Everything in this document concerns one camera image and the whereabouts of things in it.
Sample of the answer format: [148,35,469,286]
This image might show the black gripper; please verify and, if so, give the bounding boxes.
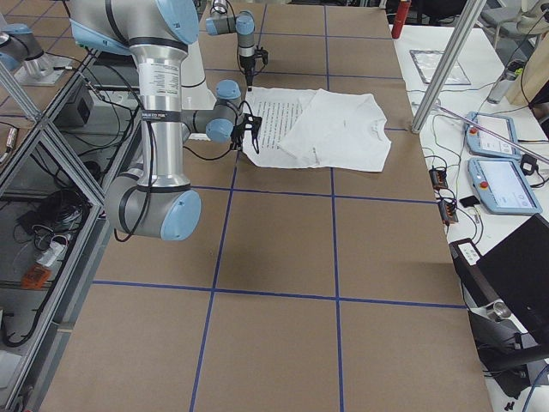
[230,113,262,154]
[238,46,268,91]

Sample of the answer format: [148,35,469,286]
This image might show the white long-sleeve printed shirt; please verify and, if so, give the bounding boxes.
[243,88,391,173]

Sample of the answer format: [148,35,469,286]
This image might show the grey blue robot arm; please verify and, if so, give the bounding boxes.
[205,1,269,91]
[69,1,262,241]

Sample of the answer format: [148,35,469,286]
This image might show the red cylinder bottle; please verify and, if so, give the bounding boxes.
[391,0,412,39]

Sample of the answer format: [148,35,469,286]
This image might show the reacher grabber stick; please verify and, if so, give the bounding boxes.
[435,101,549,163]

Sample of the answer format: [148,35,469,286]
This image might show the blue teach pendant far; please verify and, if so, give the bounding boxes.
[464,112,521,160]

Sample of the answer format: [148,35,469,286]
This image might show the blue teach pendant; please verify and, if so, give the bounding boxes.
[464,112,521,160]
[468,157,543,215]

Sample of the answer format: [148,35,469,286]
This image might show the blue teach pendant near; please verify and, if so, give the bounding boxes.
[468,157,543,215]

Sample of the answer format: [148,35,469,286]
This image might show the clear water bottle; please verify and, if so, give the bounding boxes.
[487,59,526,104]

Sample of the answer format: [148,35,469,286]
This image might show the black laptop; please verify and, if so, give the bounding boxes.
[449,214,548,370]

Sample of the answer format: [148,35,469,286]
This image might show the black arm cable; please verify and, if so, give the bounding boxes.
[112,100,254,244]

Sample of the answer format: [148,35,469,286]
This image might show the aluminium frame rail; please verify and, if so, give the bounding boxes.
[1,50,137,411]

